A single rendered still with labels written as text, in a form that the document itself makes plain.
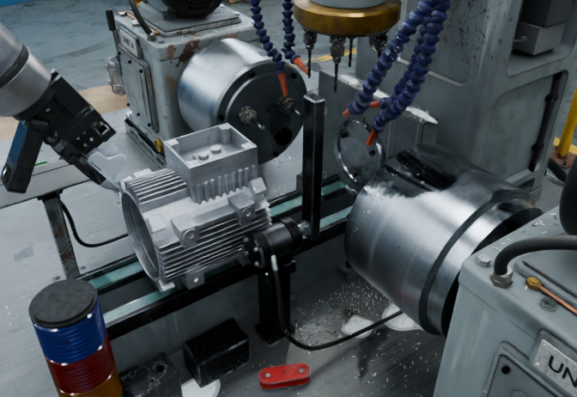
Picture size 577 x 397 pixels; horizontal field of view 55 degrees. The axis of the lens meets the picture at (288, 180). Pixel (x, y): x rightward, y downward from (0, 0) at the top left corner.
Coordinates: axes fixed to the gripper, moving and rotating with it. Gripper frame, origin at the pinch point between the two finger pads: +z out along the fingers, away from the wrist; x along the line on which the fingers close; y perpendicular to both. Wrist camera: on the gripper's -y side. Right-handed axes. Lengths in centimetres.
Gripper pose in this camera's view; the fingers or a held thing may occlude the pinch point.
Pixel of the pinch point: (109, 186)
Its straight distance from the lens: 94.6
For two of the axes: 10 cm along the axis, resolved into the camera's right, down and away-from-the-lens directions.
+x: -5.7, -4.5, 6.9
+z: 4.1, 5.7, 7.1
